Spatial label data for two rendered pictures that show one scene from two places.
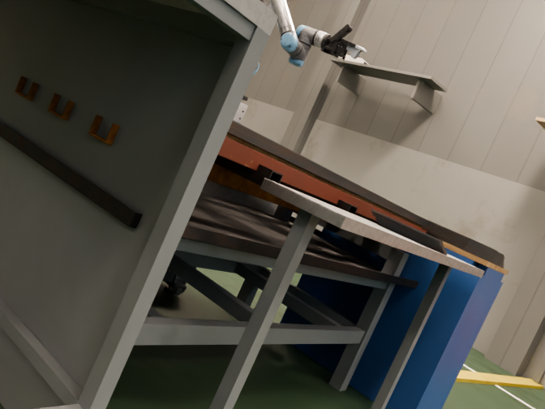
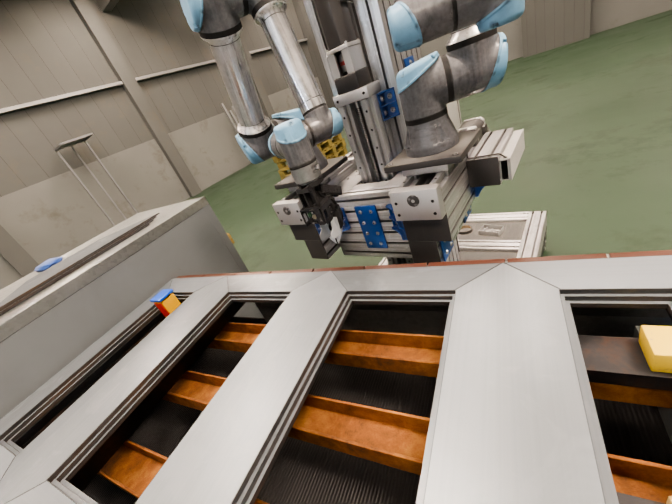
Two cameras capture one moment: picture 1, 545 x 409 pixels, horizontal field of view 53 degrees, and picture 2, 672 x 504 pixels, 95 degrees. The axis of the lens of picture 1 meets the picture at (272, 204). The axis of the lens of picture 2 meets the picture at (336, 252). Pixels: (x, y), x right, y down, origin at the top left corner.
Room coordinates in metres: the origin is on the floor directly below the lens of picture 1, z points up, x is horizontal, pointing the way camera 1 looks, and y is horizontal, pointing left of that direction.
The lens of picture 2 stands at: (2.26, -0.40, 1.30)
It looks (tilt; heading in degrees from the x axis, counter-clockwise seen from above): 27 degrees down; 88
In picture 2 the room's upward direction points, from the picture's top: 22 degrees counter-clockwise
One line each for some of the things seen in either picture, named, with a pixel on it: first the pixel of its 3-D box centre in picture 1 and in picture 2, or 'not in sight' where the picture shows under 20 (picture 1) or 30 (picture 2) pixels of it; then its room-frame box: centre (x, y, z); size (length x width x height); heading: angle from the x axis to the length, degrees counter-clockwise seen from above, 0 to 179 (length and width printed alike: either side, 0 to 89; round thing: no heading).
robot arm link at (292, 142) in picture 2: not in sight; (294, 143); (2.31, 0.44, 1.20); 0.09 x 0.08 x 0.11; 104
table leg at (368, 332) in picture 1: (368, 319); not in sight; (2.40, -0.60, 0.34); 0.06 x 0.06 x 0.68; 53
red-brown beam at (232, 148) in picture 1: (333, 193); not in sight; (1.84, -0.17, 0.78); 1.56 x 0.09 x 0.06; 143
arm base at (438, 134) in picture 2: not in sight; (428, 130); (2.68, 0.48, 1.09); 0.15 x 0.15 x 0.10
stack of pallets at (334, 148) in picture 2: not in sight; (308, 150); (2.74, 5.40, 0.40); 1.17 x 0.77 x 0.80; 134
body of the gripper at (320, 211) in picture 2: not in sight; (316, 201); (2.30, 0.43, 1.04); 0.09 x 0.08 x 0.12; 53
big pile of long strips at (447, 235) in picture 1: (423, 226); not in sight; (2.70, -0.73, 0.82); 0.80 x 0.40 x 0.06; 53
